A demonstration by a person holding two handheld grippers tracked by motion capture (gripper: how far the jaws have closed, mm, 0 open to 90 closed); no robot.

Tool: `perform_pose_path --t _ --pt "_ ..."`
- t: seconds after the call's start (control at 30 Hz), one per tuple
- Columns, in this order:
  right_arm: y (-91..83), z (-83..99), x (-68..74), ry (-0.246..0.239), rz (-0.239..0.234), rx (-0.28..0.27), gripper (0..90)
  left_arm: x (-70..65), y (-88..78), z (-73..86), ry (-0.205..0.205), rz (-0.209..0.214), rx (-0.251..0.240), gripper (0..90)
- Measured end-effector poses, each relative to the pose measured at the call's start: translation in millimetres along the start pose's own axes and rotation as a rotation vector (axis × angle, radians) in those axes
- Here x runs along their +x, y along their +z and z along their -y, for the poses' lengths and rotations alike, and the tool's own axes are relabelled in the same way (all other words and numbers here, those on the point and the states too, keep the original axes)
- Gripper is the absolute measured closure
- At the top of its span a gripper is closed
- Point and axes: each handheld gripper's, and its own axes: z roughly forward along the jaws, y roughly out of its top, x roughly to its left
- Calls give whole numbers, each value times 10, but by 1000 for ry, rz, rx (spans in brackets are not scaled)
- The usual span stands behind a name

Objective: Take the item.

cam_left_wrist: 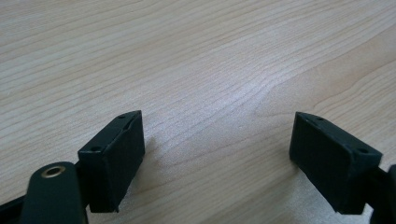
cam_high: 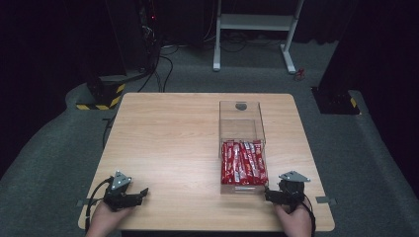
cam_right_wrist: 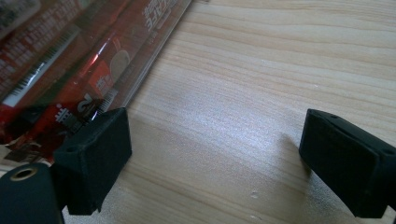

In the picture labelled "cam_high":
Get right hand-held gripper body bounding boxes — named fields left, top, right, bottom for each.
left=276, top=170, right=311, bottom=211

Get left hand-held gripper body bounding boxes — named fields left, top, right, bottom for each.
left=103, top=170, right=136, bottom=212

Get row of red stick packets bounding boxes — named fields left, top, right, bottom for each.
left=220, top=139, right=269, bottom=187

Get clear plastic box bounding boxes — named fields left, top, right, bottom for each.
left=218, top=100, right=270, bottom=196

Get person's left hand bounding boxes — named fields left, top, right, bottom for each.
left=85, top=200, right=133, bottom=237

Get person's right hand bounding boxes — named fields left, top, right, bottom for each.
left=274, top=200, right=314, bottom=237

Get grey tape strip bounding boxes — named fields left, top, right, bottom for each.
left=314, top=196, right=338, bottom=205
left=75, top=197, right=101, bottom=208

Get black yellow striped stand base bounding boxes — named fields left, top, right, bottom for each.
left=75, top=74, right=127, bottom=112

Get dark equipment rack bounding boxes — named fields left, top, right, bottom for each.
left=136, top=0, right=163, bottom=72

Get white metal stand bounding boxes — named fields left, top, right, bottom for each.
left=212, top=0, right=306, bottom=75

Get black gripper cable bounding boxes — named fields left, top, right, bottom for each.
left=84, top=177, right=115, bottom=232
left=300, top=193, right=317, bottom=237

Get black cable beside table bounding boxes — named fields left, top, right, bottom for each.
left=101, top=114, right=118, bottom=150

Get black floor cables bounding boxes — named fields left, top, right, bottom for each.
left=137, top=39, right=181, bottom=94

